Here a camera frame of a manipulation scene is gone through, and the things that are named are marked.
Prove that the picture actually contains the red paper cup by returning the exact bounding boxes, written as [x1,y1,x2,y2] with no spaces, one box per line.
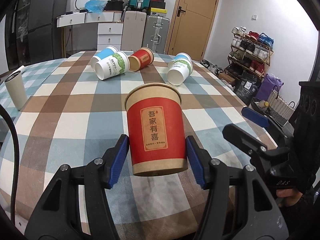
[125,83,188,177]
[129,47,154,72]

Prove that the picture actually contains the white green paper cup right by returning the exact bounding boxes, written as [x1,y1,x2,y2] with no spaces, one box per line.
[167,59,193,86]

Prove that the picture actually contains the white green paper cup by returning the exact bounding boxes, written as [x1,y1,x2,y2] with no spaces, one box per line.
[94,51,130,80]
[167,59,193,86]

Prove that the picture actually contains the white blue paper cup right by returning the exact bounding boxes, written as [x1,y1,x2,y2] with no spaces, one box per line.
[170,53,192,63]

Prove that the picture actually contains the white blue paper cup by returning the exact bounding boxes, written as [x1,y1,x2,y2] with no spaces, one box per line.
[89,46,118,71]
[170,53,192,63]

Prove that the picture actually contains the white green paper cup left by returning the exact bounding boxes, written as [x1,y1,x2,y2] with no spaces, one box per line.
[94,51,130,80]

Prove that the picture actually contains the white blue paper cup left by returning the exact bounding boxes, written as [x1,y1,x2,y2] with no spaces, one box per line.
[89,46,118,71]

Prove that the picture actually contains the person's right hand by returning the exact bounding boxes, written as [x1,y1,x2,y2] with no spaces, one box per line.
[276,189,303,207]

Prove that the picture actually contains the woven basket bag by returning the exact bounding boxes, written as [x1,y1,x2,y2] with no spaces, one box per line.
[267,89,296,126]

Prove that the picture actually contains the purple bag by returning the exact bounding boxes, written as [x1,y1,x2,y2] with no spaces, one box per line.
[256,73,284,101]

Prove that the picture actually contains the pile of shoes on floor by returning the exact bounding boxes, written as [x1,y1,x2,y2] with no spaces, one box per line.
[200,60,236,86]

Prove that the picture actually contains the shoe rack with shoes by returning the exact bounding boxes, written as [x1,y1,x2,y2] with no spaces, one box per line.
[227,27,274,80]

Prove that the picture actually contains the checkered tablecloth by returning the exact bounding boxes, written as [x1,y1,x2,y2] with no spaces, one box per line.
[0,50,278,240]

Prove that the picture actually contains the silver aluminium suitcase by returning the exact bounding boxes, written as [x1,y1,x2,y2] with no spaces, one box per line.
[142,15,170,54]

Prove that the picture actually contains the wooden door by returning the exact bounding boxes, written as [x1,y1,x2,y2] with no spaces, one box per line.
[166,0,219,61]

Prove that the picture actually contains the beige steel tumbler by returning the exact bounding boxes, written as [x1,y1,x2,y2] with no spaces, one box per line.
[4,70,28,111]

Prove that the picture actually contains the stack of shoe boxes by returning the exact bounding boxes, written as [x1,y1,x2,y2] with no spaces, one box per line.
[148,0,167,17]

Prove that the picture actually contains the beige suitcase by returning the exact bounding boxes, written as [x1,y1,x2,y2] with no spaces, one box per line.
[121,11,146,51]

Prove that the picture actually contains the white drawer desk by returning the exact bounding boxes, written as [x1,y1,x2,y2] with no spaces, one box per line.
[56,11,123,51]

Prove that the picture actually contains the black bag on desk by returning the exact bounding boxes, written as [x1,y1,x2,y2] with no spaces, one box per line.
[104,0,124,11]

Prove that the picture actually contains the blue plastic bag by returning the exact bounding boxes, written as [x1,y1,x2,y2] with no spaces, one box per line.
[84,0,107,14]

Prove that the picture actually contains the dark glass cabinet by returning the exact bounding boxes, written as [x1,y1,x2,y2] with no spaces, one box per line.
[4,0,31,70]

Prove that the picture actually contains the black refrigerator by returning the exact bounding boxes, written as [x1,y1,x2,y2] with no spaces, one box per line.
[28,0,67,64]

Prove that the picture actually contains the black cable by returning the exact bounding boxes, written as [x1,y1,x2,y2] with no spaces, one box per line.
[0,103,21,227]

